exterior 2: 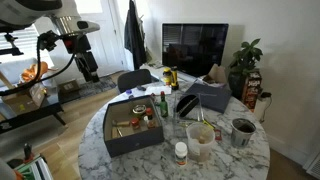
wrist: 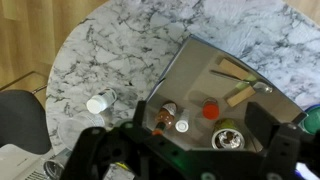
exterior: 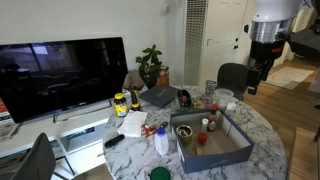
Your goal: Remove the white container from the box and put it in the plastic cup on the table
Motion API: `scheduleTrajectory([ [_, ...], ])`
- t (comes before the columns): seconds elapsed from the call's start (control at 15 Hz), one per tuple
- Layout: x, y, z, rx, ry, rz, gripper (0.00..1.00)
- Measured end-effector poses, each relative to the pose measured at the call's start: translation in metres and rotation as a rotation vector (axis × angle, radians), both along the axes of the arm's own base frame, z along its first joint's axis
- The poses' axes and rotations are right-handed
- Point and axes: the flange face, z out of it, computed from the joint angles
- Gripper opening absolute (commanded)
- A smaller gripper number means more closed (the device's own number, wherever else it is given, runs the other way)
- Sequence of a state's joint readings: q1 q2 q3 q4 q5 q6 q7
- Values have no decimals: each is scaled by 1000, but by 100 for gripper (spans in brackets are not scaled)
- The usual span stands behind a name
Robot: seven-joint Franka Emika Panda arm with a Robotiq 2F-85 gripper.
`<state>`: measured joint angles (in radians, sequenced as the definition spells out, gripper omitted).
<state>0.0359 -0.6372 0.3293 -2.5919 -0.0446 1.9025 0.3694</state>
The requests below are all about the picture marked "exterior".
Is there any white door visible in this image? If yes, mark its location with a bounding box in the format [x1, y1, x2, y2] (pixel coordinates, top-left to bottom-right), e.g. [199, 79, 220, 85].
[199, 0, 258, 86]

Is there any black oval case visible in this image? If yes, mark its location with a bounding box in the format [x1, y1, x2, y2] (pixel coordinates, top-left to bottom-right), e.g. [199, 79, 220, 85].
[176, 88, 193, 112]

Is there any open metal can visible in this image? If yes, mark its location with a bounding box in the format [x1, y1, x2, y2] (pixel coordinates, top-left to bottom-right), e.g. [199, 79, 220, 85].
[175, 124, 194, 148]

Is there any yellow black bottle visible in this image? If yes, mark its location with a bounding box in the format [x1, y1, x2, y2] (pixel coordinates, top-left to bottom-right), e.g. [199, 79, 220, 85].
[129, 83, 142, 112]

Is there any clear plastic cup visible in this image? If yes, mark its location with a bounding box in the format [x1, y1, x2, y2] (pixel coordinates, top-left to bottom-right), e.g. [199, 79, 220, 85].
[213, 87, 235, 111]

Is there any white pill bottle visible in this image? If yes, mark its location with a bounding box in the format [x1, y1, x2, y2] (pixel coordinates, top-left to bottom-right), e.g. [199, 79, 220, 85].
[225, 101, 238, 118]

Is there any black flat screen television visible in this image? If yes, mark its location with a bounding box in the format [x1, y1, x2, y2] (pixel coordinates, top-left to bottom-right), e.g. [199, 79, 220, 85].
[0, 36, 129, 124]

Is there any dark blue cardboard box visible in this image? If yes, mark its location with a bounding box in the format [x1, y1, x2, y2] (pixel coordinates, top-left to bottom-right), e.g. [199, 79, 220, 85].
[169, 108, 256, 175]

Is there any white bottle blue cap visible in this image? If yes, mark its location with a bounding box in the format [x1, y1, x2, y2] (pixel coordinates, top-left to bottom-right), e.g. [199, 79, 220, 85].
[154, 127, 170, 157]

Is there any green potted plant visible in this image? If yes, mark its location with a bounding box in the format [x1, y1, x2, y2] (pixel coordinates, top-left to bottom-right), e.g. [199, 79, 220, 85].
[135, 44, 164, 90]

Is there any white wall vent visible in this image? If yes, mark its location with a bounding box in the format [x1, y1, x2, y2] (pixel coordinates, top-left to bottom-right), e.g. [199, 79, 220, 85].
[183, 0, 208, 87]

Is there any white wall thermostat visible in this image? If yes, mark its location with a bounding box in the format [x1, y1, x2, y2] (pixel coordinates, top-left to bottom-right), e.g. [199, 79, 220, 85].
[161, 3, 172, 15]

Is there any white television stand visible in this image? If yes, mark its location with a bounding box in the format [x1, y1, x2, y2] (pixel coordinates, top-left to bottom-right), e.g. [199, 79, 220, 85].
[0, 96, 134, 180]

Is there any hot sauce bottle red cap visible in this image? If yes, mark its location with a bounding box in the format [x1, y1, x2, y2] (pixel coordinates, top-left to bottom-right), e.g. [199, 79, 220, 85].
[207, 103, 219, 133]

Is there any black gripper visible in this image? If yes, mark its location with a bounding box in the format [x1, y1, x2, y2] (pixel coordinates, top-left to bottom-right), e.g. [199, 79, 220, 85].
[249, 39, 287, 83]

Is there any patterned floor rug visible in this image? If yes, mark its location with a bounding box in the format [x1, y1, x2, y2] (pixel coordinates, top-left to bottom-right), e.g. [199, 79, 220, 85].
[265, 65, 315, 91]

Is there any yellow vitamin bottle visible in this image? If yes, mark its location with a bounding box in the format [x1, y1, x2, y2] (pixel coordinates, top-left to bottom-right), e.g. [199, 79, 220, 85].
[113, 92, 129, 118]

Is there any white paper napkin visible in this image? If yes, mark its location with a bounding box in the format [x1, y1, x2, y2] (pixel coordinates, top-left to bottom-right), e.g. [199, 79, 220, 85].
[117, 110, 149, 138]

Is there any small red lid jar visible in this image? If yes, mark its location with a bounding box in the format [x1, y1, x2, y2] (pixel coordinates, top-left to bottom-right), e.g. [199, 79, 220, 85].
[197, 131, 209, 147]

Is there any green bottle red cap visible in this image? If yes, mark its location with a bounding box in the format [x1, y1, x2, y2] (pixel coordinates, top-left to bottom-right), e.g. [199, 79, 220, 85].
[180, 95, 191, 112]

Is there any black remote control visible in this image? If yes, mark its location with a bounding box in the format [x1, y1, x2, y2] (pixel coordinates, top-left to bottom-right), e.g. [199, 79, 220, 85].
[104, 133, 126, 149]

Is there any black fabric chair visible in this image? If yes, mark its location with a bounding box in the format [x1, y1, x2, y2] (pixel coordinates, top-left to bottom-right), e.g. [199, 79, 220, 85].
[216, 62, 251, 102]

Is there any red snack wrapper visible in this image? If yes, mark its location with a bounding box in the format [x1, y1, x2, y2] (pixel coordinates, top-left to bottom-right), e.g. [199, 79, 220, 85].
[140, 123, 158, 137]

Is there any dark blue box lid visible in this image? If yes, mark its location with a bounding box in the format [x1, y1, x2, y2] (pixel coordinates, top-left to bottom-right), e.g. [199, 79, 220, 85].
[138, 84, 179, 109]

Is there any green round lid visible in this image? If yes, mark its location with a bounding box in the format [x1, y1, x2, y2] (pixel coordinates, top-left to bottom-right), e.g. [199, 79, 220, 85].
[149, 166, 172, 180]

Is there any small white container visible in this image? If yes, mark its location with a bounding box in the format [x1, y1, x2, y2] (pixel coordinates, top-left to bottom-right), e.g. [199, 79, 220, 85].
[201, 117, 210, 134]

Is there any dark grey chair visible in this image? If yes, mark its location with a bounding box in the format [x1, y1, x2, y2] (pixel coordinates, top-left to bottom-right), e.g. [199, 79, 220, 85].
[9, 132, 57, 180]

